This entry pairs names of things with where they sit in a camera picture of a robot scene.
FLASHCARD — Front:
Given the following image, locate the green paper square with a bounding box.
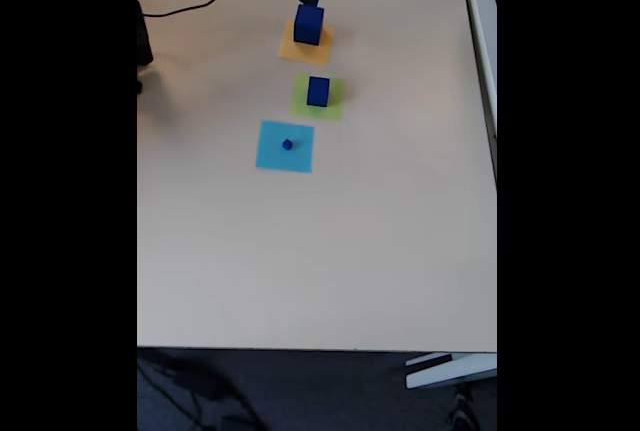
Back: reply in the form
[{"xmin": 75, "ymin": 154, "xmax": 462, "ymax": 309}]
[{"xmin": 290, "ymin": 73, "xmax": 347, "ymax": 123}]

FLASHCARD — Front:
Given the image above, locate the white neighbouring table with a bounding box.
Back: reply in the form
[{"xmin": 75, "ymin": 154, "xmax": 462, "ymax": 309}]
[{"xmin": 458, "ymin": 0, "xmax": 498, "ymax": 183}]

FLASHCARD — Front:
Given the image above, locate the light blue paper square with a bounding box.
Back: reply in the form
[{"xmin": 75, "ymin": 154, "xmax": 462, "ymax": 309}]
[{"xmin": 255, "ymin": 119, "xmax": 316, "ymax": 174}]

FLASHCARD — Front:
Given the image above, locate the medium blue cube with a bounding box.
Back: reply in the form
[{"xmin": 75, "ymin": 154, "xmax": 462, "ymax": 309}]
[{"xmin": 306, "ymin": 76, "xmax": 332, "ymax": 108}]

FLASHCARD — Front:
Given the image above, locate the black floor cable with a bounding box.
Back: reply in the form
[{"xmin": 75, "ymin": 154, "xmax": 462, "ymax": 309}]
[{"xmin": 137, "ymin": 350, "xmax": 264, "ymax": 431}]

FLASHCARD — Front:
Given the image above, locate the large blue cube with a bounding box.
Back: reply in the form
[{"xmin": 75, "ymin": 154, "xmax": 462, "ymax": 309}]
[{"xmin": 292, "ymin": 4, "xmax": 325, "ymax": 46}]

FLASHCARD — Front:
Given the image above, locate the white table leg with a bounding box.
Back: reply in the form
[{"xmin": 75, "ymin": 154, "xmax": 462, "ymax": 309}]
[{"xmin": 404, "ymin": 352, "xmax": 498, "ymax": 390}]

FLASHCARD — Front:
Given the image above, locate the orange paper square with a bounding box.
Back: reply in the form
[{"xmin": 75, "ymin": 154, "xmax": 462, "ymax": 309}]
[{"xmin": 277, "ymin": 19, "xmax": 334, "ymax": 66}]

